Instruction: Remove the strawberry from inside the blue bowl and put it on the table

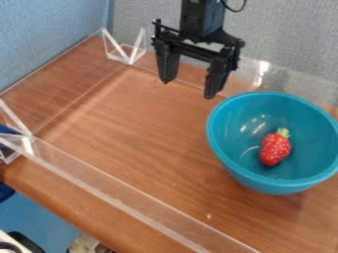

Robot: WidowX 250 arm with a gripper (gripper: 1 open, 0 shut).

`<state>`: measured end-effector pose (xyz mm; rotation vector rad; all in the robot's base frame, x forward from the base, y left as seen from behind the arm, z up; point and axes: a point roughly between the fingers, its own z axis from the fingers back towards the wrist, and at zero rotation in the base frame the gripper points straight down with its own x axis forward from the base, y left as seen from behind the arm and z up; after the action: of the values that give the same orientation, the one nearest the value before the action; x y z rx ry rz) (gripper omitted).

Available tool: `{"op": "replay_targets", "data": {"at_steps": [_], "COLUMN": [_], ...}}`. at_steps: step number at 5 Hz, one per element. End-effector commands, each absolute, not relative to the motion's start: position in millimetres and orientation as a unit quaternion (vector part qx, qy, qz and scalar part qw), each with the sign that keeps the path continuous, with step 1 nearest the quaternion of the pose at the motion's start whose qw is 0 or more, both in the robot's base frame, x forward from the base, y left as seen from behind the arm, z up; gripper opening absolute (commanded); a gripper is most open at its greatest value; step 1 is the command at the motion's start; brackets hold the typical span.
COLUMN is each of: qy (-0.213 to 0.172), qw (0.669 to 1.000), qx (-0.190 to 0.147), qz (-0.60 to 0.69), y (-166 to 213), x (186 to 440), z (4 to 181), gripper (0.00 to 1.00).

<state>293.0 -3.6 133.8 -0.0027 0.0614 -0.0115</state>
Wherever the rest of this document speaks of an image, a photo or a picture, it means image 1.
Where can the clear acrylic barrier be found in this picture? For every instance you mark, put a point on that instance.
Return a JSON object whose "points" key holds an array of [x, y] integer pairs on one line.
{"points": [[283, 91], [172, 223], [87, 54]]}

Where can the blue plastic bowl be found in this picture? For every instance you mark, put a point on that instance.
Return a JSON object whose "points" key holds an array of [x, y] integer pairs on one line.
{"points": [[235, 129]]}

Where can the black blue robot arm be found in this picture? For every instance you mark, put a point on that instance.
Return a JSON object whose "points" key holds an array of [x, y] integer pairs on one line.
{"points": [[201, 16]]}

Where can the black white object below table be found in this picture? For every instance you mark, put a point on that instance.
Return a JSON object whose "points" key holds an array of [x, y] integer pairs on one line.
{"points": [[14, 242]]}

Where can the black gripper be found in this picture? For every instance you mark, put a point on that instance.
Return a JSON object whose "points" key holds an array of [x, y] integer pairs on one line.
{"points": [[217, 48]]}

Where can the red strawberry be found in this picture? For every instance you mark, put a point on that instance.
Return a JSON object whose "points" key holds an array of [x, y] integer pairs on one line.
{"points": [[275, 147]]}

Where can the left clear acrylic barrier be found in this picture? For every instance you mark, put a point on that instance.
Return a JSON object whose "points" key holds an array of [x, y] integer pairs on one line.
{"points": [[87, 54]]}

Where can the back clear acrylic barrier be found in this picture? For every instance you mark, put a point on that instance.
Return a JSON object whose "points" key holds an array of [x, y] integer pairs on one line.
{"points": [[283, 91]]}

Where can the front clear acrylic barrier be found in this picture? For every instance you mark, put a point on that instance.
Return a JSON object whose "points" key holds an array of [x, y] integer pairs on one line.
{"points": [[172, 223]]}

